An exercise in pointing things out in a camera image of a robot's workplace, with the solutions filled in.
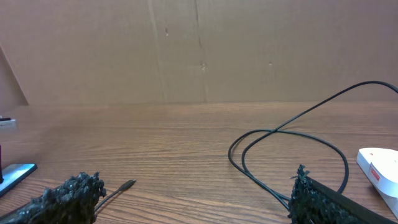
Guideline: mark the white power strip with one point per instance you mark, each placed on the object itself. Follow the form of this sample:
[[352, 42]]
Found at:
[[380, 167]]

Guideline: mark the white-screen smartphone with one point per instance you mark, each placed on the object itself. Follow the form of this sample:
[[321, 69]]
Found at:
[[14, 174]]

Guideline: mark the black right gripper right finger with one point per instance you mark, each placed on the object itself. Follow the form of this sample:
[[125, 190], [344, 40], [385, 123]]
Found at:
[[313, 202]]

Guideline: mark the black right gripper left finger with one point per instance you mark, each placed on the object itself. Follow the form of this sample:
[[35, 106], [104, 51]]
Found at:
[[72, 202]]

